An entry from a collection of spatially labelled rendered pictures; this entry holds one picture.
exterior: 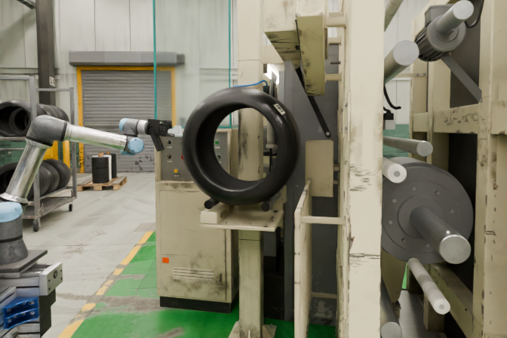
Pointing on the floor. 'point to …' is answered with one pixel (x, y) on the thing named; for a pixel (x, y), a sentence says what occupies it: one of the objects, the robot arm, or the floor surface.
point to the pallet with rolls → (103, 173)
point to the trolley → (51, 179)
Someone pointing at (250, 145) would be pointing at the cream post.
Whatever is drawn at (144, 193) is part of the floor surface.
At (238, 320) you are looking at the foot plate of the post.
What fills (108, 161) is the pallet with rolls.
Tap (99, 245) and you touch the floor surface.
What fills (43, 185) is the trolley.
